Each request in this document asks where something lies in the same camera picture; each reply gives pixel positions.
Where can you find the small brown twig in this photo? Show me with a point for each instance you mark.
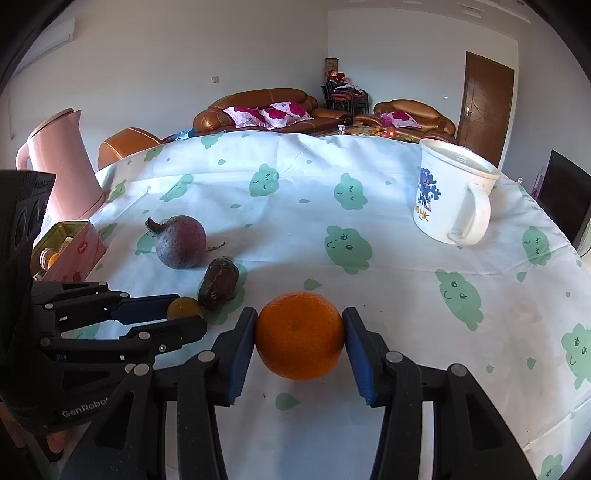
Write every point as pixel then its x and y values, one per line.
pixel 216 247

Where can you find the pink floral cushion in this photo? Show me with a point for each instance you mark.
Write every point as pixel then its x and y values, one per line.
pixel 401 119

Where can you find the small yellow loquat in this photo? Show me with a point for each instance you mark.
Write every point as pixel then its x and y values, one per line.
pixel 184 308

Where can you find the purple beet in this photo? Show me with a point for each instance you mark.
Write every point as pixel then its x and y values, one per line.
pixel 181 242

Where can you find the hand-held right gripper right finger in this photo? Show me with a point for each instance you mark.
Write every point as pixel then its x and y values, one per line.
pixel 358 360

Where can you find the brown leather armchair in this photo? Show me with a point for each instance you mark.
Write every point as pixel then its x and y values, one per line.
pixel 127 145

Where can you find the dark brown shrivelled fruit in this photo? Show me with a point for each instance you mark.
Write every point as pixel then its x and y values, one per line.
pixel 218 282

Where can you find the pink electric kettle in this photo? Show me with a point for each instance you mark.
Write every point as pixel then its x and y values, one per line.
pixel 60 166

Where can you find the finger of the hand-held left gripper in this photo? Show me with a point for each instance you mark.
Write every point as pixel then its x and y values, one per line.
pixel 175 332
pixel 147 308

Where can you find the white enamel mug blue print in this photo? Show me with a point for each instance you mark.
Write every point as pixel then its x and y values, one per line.
pixel 450 194

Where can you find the short brown leather sofa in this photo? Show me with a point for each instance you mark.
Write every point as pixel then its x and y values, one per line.
pixel 415 108

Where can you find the brown wooden door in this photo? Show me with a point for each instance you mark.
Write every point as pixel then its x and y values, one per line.
pixel 489 106

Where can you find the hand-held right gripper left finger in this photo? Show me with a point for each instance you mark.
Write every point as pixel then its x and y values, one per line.
pixel 240 355

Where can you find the pink floral pillow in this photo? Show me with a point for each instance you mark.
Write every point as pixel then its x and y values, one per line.
pixel 286 110
pixel 244 115

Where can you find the white air conditioner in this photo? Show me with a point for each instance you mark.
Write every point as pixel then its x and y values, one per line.
pixel 46 44

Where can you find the person's left hand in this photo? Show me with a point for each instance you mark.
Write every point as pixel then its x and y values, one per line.
pixel 57 441

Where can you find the black television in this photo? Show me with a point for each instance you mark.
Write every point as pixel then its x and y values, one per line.
pixel 565 194

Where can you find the tall patterned vase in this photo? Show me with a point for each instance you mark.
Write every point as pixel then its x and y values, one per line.
pixel 331 64

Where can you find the long brown leather sofa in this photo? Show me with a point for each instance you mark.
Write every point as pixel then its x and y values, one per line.
pixel 258 97

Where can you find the cluttered coffee table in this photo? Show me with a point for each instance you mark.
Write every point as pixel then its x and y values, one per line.
pixel 369 133

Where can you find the stacked dark chairs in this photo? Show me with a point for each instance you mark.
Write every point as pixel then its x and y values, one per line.
pixel 344 94

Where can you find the blue cloth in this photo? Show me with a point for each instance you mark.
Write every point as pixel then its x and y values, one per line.
pixel 182 135

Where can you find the pink metal tin box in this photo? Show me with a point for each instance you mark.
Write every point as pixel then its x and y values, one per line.
pixel 78 251

